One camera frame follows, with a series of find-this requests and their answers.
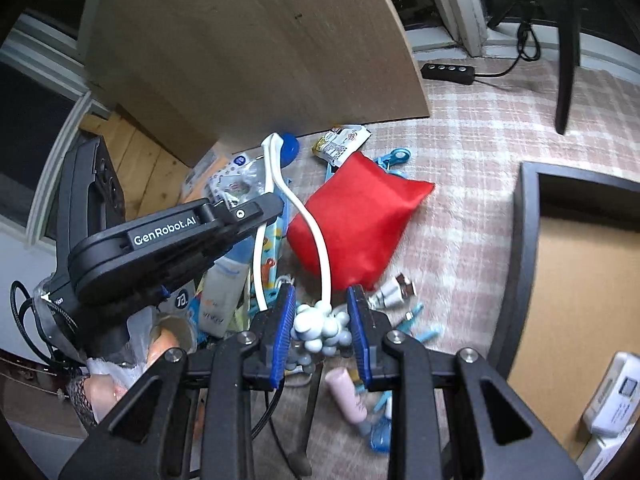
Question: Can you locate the black tray with cardboard base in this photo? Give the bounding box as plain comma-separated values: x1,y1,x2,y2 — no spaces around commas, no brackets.
487,160,640,461

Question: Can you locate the white snack packet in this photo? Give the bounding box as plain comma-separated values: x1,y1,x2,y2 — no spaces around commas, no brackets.
311,125,372,168

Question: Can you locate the black table leg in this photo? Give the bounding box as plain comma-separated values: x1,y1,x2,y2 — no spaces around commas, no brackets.
542,0,583,136

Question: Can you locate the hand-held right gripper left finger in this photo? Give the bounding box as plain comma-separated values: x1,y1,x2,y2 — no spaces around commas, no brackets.
59,284,297,480

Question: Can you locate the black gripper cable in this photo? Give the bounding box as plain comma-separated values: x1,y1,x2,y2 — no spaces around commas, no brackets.
10,280,83,366

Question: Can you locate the orange packet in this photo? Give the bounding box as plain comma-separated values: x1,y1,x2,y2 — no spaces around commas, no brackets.
181,152,228,198

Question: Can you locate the white plug adapter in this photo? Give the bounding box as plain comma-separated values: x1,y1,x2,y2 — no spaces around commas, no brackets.
367,272,418,311

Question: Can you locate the blue round cap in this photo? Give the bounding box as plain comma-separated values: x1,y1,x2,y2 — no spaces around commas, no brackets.
276,132,301,167

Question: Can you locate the white labelled box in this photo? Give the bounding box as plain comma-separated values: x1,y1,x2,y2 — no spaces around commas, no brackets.
581,351,640,437

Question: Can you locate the white printed packet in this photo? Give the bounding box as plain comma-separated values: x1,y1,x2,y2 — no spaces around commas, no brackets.
206,151,264,201

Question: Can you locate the pink tube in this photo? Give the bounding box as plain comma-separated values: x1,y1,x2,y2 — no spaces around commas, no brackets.
324,366,372,428

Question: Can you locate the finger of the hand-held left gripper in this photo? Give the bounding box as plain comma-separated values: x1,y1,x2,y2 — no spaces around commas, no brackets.
207,193,285,238

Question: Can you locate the red fabric pouch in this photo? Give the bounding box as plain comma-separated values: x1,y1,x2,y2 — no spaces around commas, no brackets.
286,152,436,292

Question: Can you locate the black power cable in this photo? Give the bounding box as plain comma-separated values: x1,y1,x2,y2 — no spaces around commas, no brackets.
472,19,543,79

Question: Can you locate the white bead massager stick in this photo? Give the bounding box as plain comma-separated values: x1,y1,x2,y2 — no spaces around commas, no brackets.
252,132,353,376

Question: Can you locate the blue plastic clip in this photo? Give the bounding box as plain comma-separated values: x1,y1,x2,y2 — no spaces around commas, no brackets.
376,146,413,173

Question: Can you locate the black power strip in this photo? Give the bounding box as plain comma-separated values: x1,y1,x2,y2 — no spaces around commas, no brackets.
420,61,477,81

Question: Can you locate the white blue lotion bottle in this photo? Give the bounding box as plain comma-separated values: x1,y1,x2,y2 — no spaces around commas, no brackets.
197,255,251,338

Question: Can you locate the teal printed tube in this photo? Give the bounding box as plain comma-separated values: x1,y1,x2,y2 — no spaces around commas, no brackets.
252,212,290,313

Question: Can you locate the person's left hand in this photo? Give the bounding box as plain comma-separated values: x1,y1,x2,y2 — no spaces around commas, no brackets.
82,322,198,426

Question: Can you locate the white printed card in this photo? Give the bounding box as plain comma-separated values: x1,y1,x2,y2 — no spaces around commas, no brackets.
170,285,197,313

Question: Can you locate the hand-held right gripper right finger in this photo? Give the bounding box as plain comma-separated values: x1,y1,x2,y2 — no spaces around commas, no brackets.
346,284,585,480

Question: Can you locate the small blue bottle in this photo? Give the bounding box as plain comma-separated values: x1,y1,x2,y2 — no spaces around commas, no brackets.
369,395,397,455

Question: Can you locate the light wooden cabinet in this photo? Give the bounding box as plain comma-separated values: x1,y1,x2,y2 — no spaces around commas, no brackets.
77,0,431,168

